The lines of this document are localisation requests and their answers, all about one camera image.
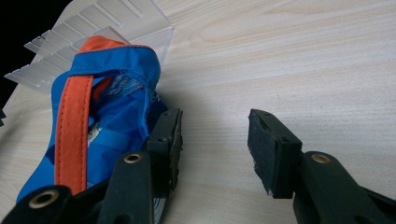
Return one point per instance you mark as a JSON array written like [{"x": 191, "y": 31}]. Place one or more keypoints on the clear acrylic slotted rack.
[{"x": 77, "y": 34}]

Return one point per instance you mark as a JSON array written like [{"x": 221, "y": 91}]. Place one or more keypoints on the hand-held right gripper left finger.
[{"x": 163, "y": 146}]

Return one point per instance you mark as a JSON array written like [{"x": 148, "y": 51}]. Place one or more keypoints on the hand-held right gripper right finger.
[{"x": 277, "y": 155}]

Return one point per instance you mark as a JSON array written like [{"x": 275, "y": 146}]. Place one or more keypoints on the blue and orange cloth bag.
[{"x": 102, "y": 124}]

